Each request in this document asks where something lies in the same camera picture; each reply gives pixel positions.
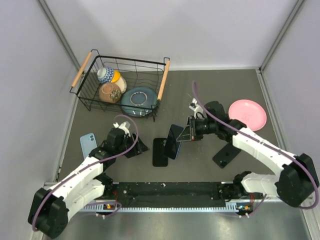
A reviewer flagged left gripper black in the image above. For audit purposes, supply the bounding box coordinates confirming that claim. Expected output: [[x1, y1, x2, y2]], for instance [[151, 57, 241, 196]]
[[115, 131, 149, 158]]

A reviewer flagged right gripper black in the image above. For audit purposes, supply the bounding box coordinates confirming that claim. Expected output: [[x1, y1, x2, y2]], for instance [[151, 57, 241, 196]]
[[177, 115, 218, 142]]

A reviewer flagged blue smartphone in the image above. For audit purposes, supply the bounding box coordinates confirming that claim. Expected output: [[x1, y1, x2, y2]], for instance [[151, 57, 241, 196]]
[[163, 124, 184, 160]]

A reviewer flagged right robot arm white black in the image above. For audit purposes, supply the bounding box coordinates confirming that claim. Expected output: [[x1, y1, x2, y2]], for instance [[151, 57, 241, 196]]
[[176, 99, 320, 208]]

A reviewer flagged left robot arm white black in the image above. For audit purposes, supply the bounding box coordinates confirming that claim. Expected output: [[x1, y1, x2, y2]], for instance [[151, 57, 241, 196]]
[[27, 122, 149, 239]]

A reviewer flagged black smartphone face down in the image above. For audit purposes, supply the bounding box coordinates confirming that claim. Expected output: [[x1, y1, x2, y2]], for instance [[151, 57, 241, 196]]
[[212, 143, 241, 169]]

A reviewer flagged dark teal plate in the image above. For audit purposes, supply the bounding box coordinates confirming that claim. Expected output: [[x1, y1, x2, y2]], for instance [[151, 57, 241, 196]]
[[121, 86, 157, 117]]

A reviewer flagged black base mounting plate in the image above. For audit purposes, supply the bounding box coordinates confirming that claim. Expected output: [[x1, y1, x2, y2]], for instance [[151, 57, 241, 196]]
[[84, 181, 253, 208]]

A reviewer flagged brown ceramic bowl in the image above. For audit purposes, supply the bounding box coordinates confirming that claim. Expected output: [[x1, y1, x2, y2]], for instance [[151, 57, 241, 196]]
[[98, 82, 122, 103]]

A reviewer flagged beige bowl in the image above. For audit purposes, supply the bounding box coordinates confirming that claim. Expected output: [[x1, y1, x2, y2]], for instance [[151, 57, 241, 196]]
[[115, 76, 127, 94]]

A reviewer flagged pink plate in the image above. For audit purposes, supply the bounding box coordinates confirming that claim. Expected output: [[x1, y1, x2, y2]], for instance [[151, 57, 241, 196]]
[[228, 99, 267, 132]]

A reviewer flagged yellow bowl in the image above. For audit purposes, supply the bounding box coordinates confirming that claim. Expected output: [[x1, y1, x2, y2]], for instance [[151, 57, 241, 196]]
[[111, 70, 121, 83]]

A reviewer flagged blue white patterned bowl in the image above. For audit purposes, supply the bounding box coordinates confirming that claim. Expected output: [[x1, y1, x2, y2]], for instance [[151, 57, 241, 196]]
[[97, 66, 115, 84]]

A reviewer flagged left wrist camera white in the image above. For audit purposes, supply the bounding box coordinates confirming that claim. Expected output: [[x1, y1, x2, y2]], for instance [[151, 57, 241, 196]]
[[113, 121, 131, 136]]

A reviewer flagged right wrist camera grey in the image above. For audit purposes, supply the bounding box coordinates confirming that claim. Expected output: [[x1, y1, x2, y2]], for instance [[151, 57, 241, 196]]
[[189, 98, 204, 114]]

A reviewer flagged black wire dish basket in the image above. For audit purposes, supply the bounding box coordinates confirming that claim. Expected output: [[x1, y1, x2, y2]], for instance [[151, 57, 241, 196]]
[[69, 49, 171, 119]]

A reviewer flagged grey slotted cable duct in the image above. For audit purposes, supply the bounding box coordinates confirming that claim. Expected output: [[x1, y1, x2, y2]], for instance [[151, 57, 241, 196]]
[[80, 202, 239, 213]]

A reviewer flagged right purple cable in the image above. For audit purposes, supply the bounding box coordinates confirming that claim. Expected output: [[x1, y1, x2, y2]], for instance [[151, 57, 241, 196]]
[[191, 80, 320, 218]]

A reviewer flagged purple cable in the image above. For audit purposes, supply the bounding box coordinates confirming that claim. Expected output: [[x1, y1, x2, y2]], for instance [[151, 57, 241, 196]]
[[31, 114, 139, 232], [191, 80, 320, 218]]

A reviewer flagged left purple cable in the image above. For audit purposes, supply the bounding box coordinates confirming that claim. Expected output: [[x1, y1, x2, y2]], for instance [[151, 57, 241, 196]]
[[31, 114, 139, 232]]

